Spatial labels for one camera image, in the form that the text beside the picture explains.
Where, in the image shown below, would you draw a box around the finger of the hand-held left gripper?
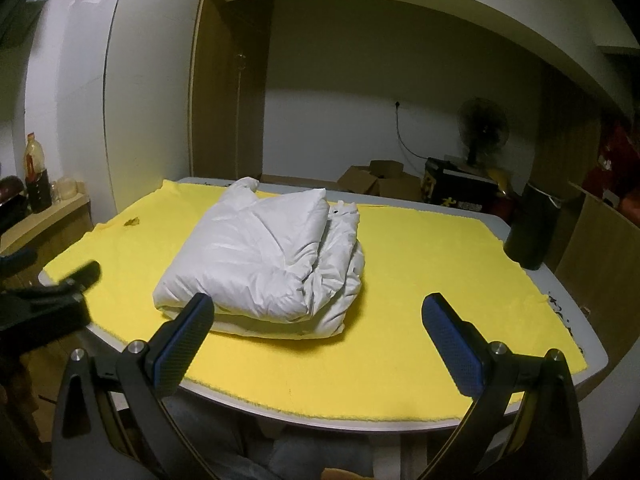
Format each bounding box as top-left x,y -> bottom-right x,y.
0,249 -> 38,277
47,260 -> 103,295

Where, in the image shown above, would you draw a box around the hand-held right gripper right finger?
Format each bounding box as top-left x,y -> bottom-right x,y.
421,294 -> 586,480

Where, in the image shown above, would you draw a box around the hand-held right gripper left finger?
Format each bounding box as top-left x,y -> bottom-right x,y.
51,292 -> 221,480

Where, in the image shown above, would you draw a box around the white puffer jacket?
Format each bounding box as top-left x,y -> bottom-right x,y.
151,176 -> 364,341

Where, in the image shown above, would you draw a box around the wooden side counter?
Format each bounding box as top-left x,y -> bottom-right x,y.
0,192 -> 93,261

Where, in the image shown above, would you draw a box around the dark round pot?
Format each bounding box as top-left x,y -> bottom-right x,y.
0,175 -> 27,231

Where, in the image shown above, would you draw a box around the yellow towel blanket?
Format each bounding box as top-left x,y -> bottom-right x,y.
42,179 -> 587,422

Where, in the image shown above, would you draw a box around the cooking oil bottle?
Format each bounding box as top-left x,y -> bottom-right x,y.
24,132 -> 53,213

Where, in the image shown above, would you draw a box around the black printed box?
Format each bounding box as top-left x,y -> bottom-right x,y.
424,157 -> 501,211

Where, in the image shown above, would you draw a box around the wooden chair back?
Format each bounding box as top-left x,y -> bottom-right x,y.
555,180 -> 640,361

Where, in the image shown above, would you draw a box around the open cardboard box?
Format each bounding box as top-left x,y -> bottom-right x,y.
369,160 -> 425,202
337,165 -> 381,196

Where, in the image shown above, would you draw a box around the black standing fan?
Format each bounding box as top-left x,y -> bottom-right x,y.
457,97 -> 510,166

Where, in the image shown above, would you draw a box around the wooden wardrobe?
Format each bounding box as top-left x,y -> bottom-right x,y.
190,0 -> 273,181

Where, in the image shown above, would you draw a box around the tall wooden cabinet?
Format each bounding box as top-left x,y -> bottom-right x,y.
537,67 -> 603,191

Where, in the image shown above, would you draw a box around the red gift bags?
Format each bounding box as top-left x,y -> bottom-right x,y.
585,120 -> 640,206

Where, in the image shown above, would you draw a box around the black power cable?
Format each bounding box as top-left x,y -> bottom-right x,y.
395,105 -> 436,161

